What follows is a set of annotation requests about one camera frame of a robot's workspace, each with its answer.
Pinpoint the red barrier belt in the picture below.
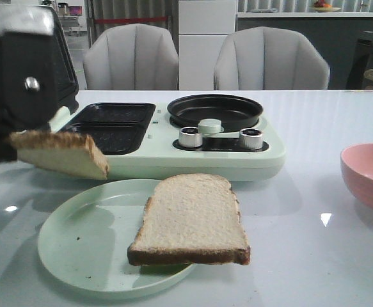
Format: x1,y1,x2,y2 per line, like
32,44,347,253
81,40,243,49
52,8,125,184
93,16,169,24

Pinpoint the dark kitchen counter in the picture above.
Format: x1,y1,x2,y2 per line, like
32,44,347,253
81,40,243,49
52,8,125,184
237,12,373,90

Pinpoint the grey upholstered chair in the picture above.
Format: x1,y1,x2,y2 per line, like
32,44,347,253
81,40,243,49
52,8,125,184
214,26,330,90
83,24,179,90

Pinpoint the black round frying pan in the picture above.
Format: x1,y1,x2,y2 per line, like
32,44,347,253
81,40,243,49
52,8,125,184
167,94,264,132

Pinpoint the left silver control knob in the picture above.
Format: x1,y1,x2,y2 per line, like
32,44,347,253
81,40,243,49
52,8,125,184
178,127,203,148

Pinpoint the white refrigerator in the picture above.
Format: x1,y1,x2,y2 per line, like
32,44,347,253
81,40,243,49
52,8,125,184
178,1,238,90

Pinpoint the mint green sandwich maker lid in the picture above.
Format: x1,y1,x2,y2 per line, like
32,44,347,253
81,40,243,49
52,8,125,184
39,5,79,114

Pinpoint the left grey upholstered chair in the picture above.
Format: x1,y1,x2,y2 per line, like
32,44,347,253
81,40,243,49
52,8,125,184
83,24,179,90

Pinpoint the mint green round plate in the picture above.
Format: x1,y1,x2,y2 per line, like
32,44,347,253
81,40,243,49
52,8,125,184
38,179,195,299

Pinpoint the right silver control knob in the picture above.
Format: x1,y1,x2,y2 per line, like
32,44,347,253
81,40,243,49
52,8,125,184
239,128,263,150

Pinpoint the right grey upholstered chair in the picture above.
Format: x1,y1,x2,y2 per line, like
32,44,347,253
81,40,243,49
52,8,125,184
214,26,330,90

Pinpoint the fruit plate on counter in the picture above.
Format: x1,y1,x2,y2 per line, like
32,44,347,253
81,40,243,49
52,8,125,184
311,0,341,13

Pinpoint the silver control knob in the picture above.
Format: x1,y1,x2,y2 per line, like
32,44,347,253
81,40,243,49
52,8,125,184
178,127,203,148
239,128,263,150

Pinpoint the grey curtain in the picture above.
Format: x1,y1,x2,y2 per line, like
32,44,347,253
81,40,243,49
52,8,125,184
84,0,179,45

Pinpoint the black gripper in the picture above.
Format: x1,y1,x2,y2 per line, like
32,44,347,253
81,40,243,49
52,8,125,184
0,5,59,166

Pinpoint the mint green breakfast maker base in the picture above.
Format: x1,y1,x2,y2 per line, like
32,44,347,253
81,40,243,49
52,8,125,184
50,102,285,181

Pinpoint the bread slice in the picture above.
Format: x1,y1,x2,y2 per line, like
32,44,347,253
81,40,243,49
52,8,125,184
127,173,251,266
8,130,109,180

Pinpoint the pink bowl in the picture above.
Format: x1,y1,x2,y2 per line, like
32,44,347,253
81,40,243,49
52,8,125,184
340,143,373,209

